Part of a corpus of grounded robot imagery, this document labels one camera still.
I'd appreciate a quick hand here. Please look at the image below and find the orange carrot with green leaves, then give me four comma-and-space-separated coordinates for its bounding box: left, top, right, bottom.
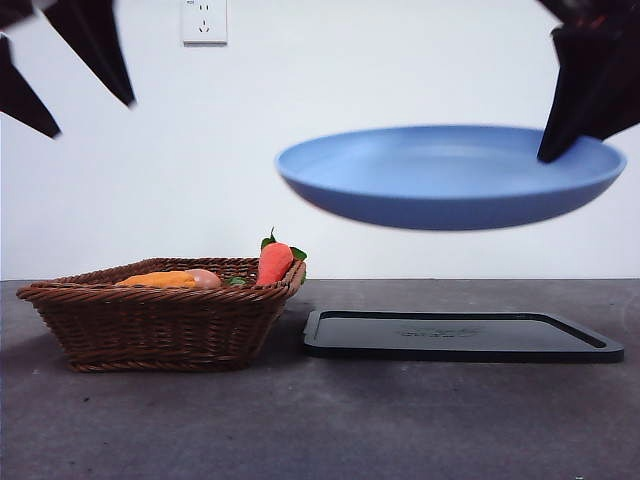
255, 227, 309, 287

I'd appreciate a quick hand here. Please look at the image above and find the brown egg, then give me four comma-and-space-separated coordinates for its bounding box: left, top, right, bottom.
184, 268, 223, 290

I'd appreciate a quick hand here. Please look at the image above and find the brown wicker basket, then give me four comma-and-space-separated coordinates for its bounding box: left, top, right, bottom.
15, 257, 307, 374

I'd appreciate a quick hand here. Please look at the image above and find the dark rectangular tray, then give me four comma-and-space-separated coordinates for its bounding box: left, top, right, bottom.
302, 308, 626, 365

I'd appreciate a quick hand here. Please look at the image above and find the white wall socket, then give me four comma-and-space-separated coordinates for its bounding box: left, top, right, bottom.
182, 0, 229, 48

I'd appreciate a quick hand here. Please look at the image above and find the blue round plate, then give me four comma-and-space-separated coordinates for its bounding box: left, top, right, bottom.
274, 124, 628, 232

